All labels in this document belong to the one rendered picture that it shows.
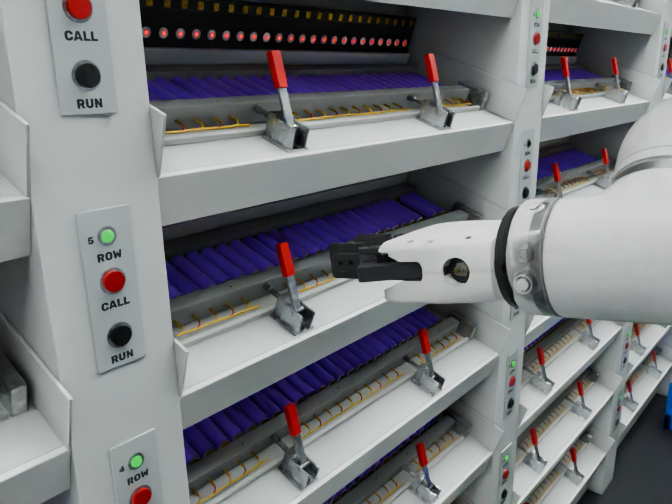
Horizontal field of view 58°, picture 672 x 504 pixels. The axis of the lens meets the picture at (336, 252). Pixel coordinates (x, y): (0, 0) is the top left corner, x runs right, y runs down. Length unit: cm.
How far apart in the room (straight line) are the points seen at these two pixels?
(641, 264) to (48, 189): 37
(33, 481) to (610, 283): 41
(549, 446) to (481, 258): 111
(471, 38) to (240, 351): 61
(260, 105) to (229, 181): 13
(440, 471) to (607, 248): 72
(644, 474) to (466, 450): 106
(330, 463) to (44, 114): 51
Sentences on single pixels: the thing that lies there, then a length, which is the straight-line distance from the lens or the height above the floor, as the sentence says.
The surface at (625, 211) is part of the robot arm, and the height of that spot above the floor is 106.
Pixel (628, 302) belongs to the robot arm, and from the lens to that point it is 41.
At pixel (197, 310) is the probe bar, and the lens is 62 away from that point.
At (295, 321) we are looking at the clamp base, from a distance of 63.
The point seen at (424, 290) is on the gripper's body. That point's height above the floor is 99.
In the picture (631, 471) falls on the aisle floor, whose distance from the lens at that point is 210.
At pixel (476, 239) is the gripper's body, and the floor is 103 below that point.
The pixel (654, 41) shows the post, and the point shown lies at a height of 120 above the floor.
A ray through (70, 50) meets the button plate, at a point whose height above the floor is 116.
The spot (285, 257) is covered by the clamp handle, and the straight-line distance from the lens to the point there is 62.
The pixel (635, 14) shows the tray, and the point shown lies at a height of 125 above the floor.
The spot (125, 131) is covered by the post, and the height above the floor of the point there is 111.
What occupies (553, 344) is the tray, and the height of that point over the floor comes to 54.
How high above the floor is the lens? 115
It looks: 16 degrees down
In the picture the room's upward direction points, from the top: 1 degrees counter-clockwise
